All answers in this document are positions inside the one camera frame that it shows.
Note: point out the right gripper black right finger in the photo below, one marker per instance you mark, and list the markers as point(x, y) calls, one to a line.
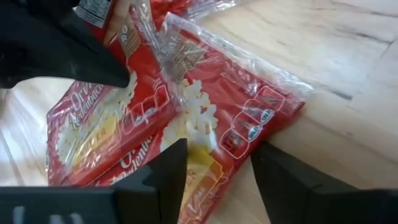
point(295, 199)

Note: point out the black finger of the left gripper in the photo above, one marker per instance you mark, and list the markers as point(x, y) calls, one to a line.
point(46, 46)

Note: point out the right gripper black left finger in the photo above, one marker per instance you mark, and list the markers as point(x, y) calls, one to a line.
point(155, 193)

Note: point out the red Orville popcorn bag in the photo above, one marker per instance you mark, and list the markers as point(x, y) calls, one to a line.
point(236, 102)
point(168, 7)
point(93, 130)

